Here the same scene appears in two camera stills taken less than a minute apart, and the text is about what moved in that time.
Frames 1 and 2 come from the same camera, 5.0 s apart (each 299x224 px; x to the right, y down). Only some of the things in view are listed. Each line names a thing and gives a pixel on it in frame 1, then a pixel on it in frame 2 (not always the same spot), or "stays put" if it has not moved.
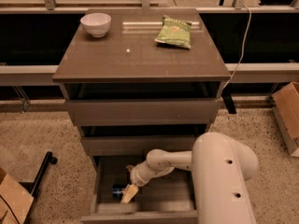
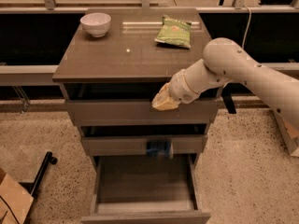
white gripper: x=135 y=175 -> x=183 y=89
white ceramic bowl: x=96 y=24 stays put
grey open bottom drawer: x=165 y=198 stays put
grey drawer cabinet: x=135 y=80 stays put
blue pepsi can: x=117 y=191 -> x=155 y=148
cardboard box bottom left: x=15 y=200 stays put
